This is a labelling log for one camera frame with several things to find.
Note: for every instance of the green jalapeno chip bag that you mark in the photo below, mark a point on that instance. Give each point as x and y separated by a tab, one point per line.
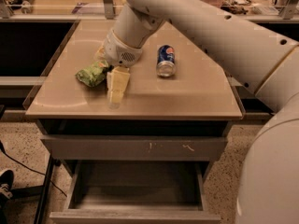
93	74

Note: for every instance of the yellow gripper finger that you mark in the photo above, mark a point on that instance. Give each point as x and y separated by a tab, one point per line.
117	82
99	54

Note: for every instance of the open middle drawer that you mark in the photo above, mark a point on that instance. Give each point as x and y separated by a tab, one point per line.
142	192

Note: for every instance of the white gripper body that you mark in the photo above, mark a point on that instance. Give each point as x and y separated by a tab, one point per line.
120	52

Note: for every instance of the grey drawer cabinet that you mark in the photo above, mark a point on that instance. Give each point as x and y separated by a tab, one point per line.
185	117

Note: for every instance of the blue pepsi soda can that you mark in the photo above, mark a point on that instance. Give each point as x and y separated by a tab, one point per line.
165	66

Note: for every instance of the black metal stand leg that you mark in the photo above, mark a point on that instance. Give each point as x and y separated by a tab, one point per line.
44	192

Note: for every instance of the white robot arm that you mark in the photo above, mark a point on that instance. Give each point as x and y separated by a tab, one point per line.
265	63

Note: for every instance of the black sneaker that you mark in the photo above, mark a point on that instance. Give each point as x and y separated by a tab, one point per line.
6	182

